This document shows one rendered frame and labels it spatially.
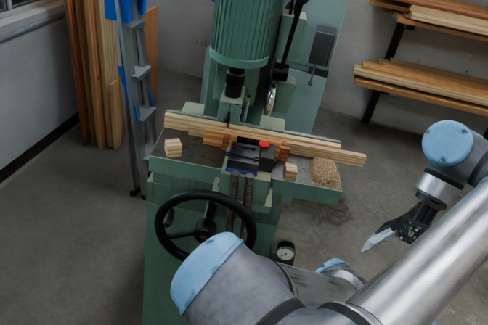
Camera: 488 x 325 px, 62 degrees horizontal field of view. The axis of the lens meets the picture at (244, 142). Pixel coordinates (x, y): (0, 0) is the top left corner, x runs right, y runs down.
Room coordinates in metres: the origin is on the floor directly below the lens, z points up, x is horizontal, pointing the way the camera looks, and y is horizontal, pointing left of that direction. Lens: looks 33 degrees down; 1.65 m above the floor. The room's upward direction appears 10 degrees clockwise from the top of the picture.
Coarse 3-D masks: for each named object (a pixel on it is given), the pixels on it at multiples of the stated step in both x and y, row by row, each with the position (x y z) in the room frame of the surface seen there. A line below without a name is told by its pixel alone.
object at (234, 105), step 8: (224, 88) 1.20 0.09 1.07; (224, 96) 1.14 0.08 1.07; (240, 96) 1.16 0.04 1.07; (224, 104) 1.10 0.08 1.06; (232, 104) 1.10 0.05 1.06; (240, 104) 1.11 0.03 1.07; (224, 112) 1.10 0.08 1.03; (232, 112) 1.10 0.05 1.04; (240, 112) 1.12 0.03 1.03; (232, 120) 1.10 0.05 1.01
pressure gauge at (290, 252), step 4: (280, 244) 0.94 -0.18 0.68; (284, 244) 0.94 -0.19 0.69; (288, 244) 0.94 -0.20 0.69; (292, 244) 0.94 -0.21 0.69; (280, 248) 0.92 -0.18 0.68; (284, 248) 0.93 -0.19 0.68; (288, 248) 0.93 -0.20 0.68; (292, 248) 0.93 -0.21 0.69; (276, 252) 0.92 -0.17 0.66; (280, 252) 0.93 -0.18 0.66; (284, 252) 0.93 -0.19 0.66; (288, 252) 0.93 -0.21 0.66; (292, 252) 0.93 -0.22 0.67; (280, 256) 0.93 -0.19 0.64; (284, 256) 0.93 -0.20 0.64; (288, 256) 0.93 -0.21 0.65; (292, 256) 0.93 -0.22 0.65
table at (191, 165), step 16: (160, 144) 1.06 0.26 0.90; (192, 144) 1.09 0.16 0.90; (160, 160) 0.99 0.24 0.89; (176, 160) 0.99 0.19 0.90; (192, 160) 1.01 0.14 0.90; (208, 160) 1.02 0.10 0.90; (288, 160) 1.10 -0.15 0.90; (304, 160) 1.12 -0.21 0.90; (192, 176) 0.99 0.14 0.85; (208, 176) 0.99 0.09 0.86; (272, 176) 1.00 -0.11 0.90; (304, 176) 1.03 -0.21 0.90; (272, 192) 0.99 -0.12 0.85; (288, 192) 0.99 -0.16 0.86; (304, 192) 0.99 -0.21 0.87; (320, 192) 0.99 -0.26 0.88; (336, 192) 0.99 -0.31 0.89; (256, 208) 0.89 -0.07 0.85
